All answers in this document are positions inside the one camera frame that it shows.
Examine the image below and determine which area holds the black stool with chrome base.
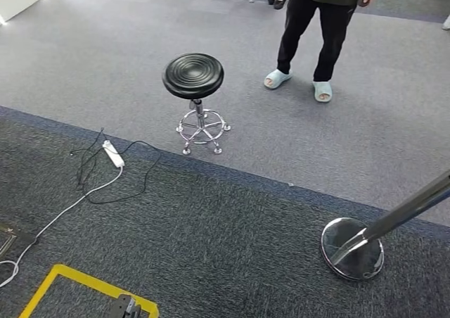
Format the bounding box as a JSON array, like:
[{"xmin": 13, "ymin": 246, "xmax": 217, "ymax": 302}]
[{"xmin": 161, "ymin": 52, "xmax": 232, "ymax": 156}]

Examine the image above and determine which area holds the white power strip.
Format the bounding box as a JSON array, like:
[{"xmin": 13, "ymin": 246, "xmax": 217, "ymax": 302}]
[{"xmin": 102, "ymin": 139, "xmax": 125, "ymax": 170}]

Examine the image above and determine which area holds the chrome stanchion with mirror base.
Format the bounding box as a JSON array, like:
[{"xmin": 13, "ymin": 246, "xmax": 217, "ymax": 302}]
[{"xmin": 320, "ymin": 169, "xmax": 450, "ymax": 282}]

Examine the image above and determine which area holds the yellow floor tape square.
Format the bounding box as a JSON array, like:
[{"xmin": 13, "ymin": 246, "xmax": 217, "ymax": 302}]
[{"xmin": 18, "ymin": 263, "xmax": 161, "ymax": 318}]

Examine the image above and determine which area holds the black floor cable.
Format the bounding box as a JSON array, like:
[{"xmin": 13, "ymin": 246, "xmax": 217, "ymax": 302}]
[{"xmin": 69, "ymin": 128, "xmax": 162, "ymax": 206}]

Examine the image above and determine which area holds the white floor cable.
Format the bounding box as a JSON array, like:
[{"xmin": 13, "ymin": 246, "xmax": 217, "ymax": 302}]
[{"xmin": 0, "ymin": 165, "xmax": 124, "ymax": 290}]

